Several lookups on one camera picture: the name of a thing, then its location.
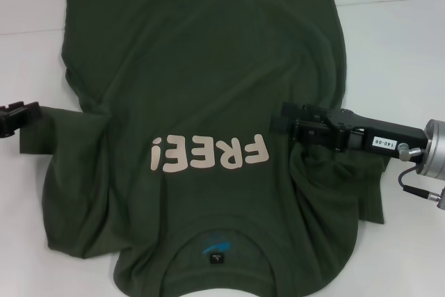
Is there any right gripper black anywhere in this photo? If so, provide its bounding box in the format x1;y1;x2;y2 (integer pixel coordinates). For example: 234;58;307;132
270;101;427;161

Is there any dark green FREE! t-shirt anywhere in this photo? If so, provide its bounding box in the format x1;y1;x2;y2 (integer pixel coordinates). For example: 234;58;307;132
19;0;392;293

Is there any right gripper cable with connector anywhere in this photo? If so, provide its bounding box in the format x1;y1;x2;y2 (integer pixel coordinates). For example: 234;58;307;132
398;142;445;211

